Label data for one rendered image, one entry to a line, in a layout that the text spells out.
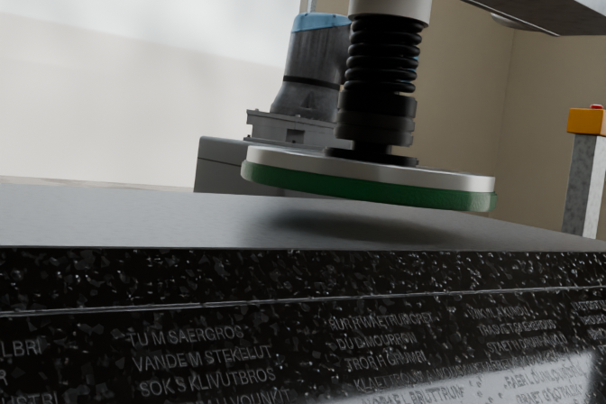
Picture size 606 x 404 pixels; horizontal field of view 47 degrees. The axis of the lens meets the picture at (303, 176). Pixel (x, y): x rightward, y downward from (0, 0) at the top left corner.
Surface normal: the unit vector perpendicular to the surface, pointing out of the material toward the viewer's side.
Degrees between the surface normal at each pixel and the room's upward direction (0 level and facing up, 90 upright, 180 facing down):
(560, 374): 45
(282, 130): 90
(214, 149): 90
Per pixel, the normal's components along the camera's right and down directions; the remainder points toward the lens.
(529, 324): 0.50, -0.62
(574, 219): -0.80, -0.07
